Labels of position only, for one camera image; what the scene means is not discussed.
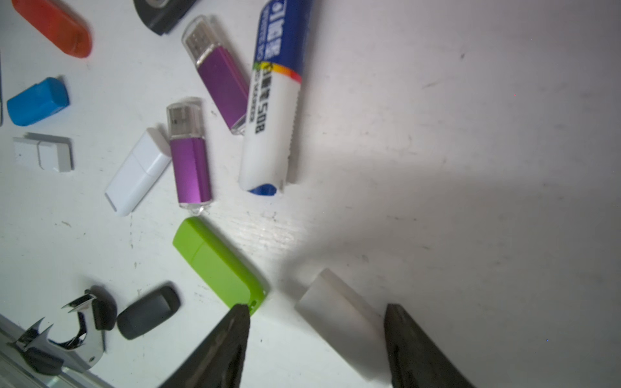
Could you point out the green usb drive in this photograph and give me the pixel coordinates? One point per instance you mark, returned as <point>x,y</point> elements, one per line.
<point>218,266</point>

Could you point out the translucent white usb drive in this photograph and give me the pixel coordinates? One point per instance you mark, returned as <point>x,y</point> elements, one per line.
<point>348,324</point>

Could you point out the black swivel usb drive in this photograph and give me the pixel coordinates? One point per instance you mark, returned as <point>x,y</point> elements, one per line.
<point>162,16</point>

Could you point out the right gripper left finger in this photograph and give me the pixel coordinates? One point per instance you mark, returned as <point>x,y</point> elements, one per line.
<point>219,360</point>

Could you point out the blue usb drive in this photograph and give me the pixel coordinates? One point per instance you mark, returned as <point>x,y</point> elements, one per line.
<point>39,102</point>

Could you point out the black oval usb drive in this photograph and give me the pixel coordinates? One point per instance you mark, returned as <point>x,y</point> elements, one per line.
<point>148,312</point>

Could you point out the red usb drive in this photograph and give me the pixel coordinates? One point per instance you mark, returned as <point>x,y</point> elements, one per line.
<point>65,31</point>

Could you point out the blue white marker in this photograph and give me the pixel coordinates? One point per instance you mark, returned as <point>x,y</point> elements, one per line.
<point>276,82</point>

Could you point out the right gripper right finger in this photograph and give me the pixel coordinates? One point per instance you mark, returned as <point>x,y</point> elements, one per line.
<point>414,359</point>

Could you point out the purple usb drive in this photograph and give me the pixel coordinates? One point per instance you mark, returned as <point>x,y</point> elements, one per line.
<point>189,156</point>
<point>219,72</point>

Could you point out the small white usb drive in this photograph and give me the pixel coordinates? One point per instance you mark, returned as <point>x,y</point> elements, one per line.
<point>44,152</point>

